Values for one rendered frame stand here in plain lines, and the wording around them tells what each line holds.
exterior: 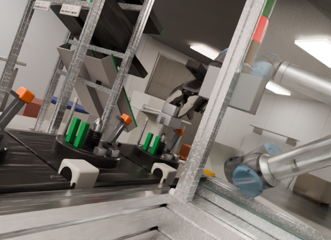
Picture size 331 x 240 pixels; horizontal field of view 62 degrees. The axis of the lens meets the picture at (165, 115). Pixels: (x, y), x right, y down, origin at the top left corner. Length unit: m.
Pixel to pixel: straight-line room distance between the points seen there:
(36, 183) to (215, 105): 0.34
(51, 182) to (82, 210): 0.06
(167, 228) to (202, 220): 0.08
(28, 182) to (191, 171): 0.29
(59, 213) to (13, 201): 0.06
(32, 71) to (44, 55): 0.58
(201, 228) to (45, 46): 8.62
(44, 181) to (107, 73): 0.52
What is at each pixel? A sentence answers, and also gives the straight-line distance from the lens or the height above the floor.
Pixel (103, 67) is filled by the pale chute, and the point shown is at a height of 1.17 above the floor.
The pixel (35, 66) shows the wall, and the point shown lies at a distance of 8.99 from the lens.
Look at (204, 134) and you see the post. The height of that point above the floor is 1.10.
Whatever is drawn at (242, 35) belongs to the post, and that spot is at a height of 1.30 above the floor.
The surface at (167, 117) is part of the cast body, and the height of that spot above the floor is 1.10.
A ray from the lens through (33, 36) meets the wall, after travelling 9.00.
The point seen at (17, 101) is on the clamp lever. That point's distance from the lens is 0.48.
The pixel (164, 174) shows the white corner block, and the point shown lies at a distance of 0.63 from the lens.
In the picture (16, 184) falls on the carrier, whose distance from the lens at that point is 0.39.
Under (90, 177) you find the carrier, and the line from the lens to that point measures 0.45.
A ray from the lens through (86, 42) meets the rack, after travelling 0.76.
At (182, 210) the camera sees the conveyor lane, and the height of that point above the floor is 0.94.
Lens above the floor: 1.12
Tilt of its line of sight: 2 degrees down
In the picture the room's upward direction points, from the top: 20 degrees clockwise
